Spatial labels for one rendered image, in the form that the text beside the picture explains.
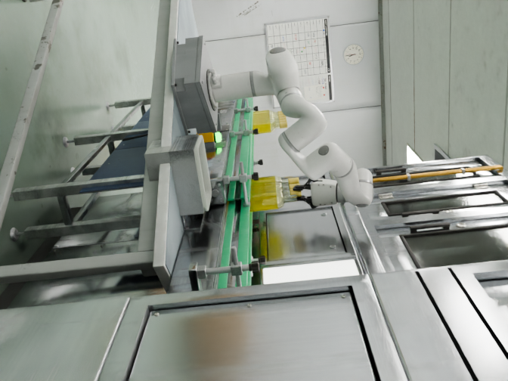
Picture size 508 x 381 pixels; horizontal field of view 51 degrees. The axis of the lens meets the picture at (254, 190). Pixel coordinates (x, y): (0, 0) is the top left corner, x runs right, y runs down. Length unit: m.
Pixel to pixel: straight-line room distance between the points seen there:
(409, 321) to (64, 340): 0.62
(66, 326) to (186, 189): 0.74
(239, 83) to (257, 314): 1.13
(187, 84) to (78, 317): 0.99
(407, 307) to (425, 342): 0.10
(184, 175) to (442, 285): 0.92
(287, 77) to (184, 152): 0.44
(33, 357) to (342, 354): 0.54
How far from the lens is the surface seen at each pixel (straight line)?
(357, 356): 0.92
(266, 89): 1.98
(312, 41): 7.83
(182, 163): 1.69
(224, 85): 1.99
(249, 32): 7.79
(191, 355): 0.97
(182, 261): 1.59
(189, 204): 1.74
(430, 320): 0.99
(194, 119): 1.98
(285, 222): 2.17
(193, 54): 1.99
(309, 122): 1.74
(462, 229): 2.17
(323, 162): 1.76
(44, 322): 1.16
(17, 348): 1.11
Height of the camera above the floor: 1.08
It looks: 3 degrees down
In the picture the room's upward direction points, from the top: 84 degrees clockwise
